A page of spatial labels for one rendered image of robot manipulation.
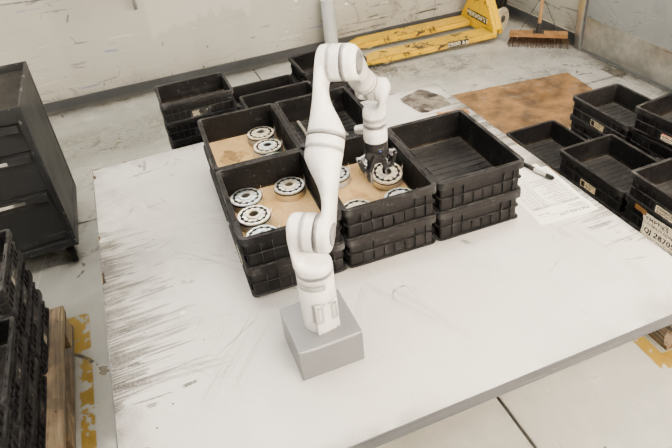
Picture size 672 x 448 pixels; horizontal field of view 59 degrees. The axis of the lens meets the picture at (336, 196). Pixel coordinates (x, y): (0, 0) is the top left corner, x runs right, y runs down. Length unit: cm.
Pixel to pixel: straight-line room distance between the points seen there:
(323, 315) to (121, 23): 377
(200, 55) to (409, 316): 373
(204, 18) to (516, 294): 377
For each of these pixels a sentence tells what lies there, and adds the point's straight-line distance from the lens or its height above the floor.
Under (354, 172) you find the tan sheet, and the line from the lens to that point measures 204.
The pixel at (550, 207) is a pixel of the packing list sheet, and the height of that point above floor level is 70.
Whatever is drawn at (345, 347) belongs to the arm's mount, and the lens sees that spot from 154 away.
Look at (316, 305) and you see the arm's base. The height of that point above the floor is 90.
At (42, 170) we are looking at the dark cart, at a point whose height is 58.
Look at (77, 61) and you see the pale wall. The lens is 502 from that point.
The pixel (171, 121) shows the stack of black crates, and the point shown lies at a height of 49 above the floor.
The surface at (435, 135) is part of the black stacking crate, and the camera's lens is 218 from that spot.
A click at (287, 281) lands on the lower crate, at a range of 179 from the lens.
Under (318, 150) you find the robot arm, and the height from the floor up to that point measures 124.
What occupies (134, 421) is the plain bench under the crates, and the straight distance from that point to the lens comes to 162.
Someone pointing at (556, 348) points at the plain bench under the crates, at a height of 70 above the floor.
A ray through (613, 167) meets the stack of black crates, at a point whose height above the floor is 38.
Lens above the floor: 193
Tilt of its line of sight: 35 degrees down
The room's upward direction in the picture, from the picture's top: 6 degrees counter-clockwise
